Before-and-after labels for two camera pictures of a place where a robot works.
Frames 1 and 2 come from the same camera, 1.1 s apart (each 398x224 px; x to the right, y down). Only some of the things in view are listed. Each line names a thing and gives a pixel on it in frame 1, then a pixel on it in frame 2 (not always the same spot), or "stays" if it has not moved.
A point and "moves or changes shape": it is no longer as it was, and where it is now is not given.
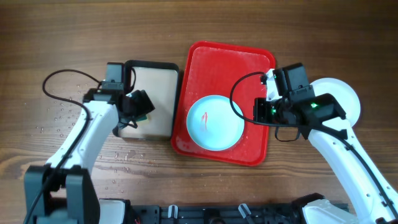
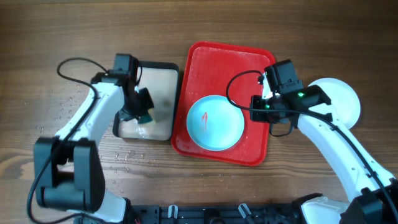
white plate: [346, 99] stays
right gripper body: [270, 111] stays
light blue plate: [213, 124] stays
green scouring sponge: [142, 118] moves or changes shape
